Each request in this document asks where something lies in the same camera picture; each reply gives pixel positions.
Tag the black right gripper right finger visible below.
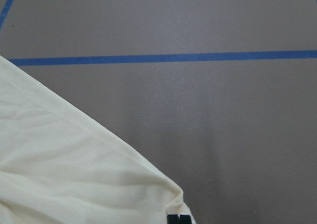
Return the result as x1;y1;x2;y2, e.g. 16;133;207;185
180;216;191;224

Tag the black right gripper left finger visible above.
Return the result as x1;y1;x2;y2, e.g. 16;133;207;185
167;215;179;224

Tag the cream long-sleeve printed shirt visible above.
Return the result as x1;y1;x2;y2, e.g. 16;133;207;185
0;58;195;224

